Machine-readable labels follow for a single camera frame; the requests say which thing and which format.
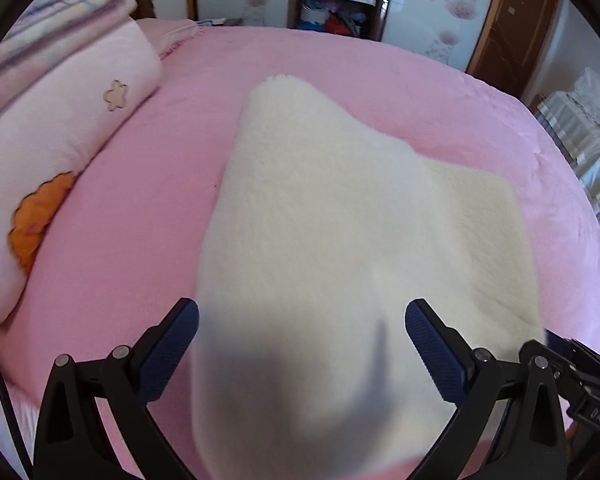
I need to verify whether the white fluffy knit cardigan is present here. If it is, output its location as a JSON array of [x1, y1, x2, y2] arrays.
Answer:
[[190, 75, 543, 479]]

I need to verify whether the pink bed cover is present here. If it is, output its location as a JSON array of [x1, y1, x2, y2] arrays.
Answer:
[[0, 27, 600, 479]]

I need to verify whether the grey lace covered furniture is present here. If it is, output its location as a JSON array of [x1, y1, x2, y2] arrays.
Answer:
[[534, 67, 600, 224]]

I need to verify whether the pink rolled quilt orange flower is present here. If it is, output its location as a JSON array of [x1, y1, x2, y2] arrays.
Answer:
[[0, 20, 161, 323]]

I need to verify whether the brown wooden door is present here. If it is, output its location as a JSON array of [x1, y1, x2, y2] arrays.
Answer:
[[467, 0, 558, 98]]

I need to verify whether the folded floral pastel blanket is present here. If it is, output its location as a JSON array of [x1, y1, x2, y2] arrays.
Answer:
[[0, 0, 136, 113]]

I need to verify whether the black cable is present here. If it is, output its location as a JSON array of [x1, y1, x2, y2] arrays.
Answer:
[[0, 328, 36, 476]]

